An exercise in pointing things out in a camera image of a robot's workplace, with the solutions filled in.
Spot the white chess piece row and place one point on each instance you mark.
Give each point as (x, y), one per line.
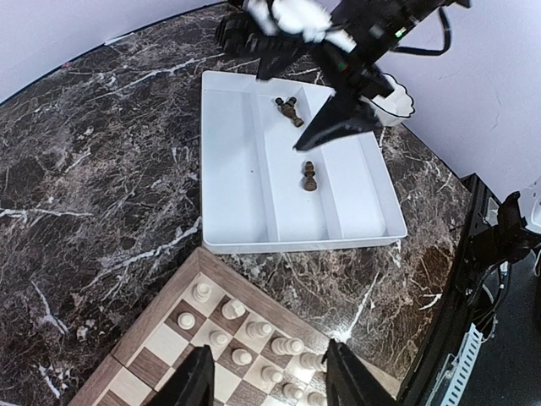
(257, 363)

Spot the dark pieces cross cluster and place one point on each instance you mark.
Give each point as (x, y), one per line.
(287, 109)

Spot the white slotted cable duct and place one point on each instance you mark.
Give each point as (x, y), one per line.
(463, 367)

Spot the dark pawn in tray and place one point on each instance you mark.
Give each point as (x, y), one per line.
(309, 182)

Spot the white scalloped bowl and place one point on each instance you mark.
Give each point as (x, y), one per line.
(393, 109)

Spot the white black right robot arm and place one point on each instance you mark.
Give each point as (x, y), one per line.
(378, 27)

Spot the wooden chess board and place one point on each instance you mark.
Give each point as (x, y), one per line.
(152, 349)

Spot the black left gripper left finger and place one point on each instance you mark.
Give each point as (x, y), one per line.
(193, 382)

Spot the white divided plastic tray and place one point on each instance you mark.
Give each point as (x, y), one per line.
(252, 196)

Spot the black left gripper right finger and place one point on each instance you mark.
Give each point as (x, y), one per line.
(348, 382)

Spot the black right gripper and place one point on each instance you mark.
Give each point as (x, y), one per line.
(351, 78)

